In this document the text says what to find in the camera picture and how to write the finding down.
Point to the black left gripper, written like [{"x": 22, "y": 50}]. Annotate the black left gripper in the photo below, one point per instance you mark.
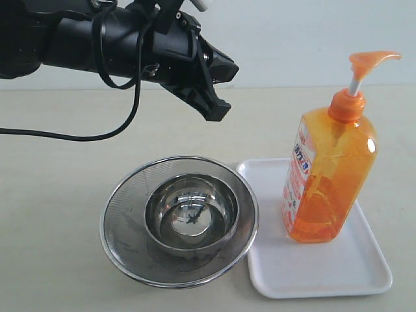
[{"x": 189, "y": 69}]

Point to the orange pump soap bottle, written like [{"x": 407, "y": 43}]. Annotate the orange pump soap bottle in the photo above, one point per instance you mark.
[{"x": 333, "y": 152}]

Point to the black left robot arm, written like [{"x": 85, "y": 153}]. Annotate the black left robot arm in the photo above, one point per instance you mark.
[{"x": 91, "y": 36}]

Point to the small stainless steel bowl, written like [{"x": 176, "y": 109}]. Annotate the small stainless steel bowl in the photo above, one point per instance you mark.
[{"x": 192, "y": 215}]

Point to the steel mesh strainer basket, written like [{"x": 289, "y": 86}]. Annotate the steel mesh strainer basket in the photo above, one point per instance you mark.
[{"x": 132, "y": 251}]

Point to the white plastic tray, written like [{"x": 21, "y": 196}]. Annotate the white plastic tray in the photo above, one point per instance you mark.
[{"x": 350, "y": 265}]

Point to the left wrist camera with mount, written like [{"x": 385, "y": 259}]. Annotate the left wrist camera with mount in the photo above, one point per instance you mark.
[{"x": 158, "y": 18}]

